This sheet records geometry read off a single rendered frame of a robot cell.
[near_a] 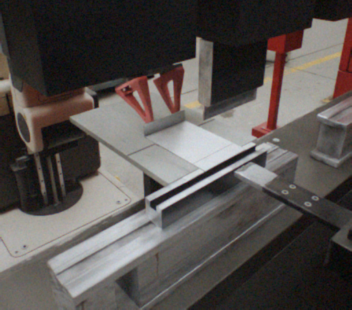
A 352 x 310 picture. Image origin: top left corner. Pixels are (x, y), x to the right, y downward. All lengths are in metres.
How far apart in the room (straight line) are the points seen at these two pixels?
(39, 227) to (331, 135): 1.16
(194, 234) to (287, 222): 0.20
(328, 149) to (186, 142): 0.34
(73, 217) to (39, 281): 1.04
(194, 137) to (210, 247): 0.16
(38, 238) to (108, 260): 1.12
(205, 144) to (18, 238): 1.12
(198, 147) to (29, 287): 0.29
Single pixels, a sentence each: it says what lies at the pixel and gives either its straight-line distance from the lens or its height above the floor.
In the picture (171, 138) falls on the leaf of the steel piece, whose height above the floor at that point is 1.00.
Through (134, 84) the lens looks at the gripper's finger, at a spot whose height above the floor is 1.08.
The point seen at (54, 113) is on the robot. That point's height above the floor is 0.78.
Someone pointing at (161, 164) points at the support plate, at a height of 1.00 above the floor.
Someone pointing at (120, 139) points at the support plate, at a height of 1.00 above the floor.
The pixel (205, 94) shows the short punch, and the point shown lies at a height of 1.11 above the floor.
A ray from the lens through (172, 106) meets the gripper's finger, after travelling 0.62.
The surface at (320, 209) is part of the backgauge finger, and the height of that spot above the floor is 1.00.
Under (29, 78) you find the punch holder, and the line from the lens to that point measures 0.29.
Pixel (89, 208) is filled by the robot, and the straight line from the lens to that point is 1.61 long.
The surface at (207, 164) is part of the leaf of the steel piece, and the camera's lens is 0.50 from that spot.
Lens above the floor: 1.27
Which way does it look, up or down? 27 degrees down
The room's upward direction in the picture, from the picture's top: straight up
